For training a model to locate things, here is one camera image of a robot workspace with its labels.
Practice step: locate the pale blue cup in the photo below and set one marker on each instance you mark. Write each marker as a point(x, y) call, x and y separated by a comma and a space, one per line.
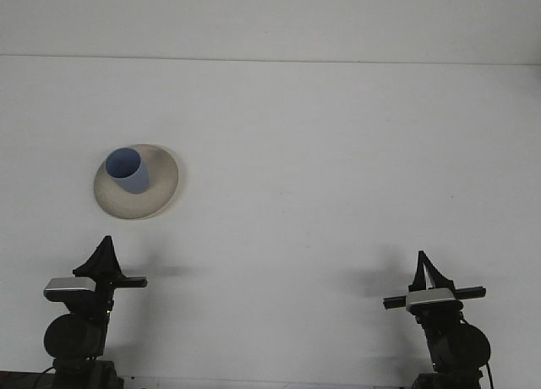
point(135, 179)

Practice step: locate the pale round plate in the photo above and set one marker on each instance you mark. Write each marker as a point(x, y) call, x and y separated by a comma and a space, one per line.
point(160, 190)

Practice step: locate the dark robot cart deck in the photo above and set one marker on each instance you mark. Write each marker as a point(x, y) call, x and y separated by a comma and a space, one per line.
point(17, 382)

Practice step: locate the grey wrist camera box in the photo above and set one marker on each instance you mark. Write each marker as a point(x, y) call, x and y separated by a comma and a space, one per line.
point(69, 285)
point(430, 298)

